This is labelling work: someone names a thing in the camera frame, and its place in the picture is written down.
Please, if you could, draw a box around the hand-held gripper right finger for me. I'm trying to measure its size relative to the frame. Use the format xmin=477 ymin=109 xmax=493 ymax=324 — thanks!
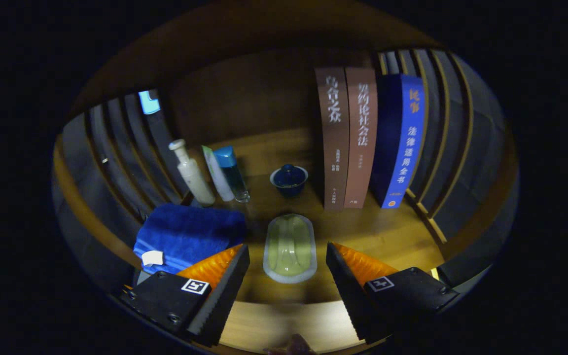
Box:
xmin=326 ymin=242 xmax=460 ymax=345

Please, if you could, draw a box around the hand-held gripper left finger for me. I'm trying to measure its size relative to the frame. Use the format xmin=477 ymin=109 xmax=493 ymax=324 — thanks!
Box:
xmin=119 ymin=243 xmax=250 ymax=347

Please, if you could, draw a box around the green scrubbing brush white base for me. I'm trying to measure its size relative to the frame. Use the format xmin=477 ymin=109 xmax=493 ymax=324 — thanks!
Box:
xmin=263 ymin=213 xmax=318 ymax=284

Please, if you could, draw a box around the wooden countertop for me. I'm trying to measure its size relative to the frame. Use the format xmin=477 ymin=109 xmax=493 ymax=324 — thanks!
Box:
xmin=131 ymin=128 xmax=445 ymax=304

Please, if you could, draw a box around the wooden cabinet with slatted hutch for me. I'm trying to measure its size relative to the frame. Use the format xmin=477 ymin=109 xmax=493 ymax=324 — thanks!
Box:
xmin=52 ymin=2 xmax=519 ymax=316

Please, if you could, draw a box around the folded blue towel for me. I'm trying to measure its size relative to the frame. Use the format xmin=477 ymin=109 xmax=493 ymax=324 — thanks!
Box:
xmin=134 ymin=203 xmax=248 ymax=276

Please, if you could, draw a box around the white green tube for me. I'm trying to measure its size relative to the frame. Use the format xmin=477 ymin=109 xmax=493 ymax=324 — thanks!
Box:
xmin=202 ymin=145 xmax=235 ymax=202

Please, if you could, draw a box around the teal capped bottle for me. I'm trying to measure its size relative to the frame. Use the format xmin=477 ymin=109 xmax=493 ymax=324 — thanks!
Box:
xmin=213 ymin=146 xmax=250 ymax=203

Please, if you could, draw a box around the white pump bottle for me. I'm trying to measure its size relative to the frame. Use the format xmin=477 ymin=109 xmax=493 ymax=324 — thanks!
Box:
xmin=168 ymin=139 xmax=216 ymax=207

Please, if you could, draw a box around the dark blue lidded teacup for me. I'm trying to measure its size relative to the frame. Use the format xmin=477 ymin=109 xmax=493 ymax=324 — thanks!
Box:
xmin=270 ymin=164 xmax=309 ymax=199

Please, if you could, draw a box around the reddish brown book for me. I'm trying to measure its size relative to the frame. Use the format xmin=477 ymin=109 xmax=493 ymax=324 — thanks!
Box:
xmin=344 ymin=67 xmax=378 ymax=209

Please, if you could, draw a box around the dark brown book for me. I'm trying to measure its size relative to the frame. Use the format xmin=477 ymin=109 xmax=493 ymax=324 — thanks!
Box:
xmin=315 ymin=67 xmax=350 ymax=213

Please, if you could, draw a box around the blue book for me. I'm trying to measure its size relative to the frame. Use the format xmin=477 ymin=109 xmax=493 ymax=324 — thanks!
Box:
xmin=370 ymin=74 xmax=426 ymax=210

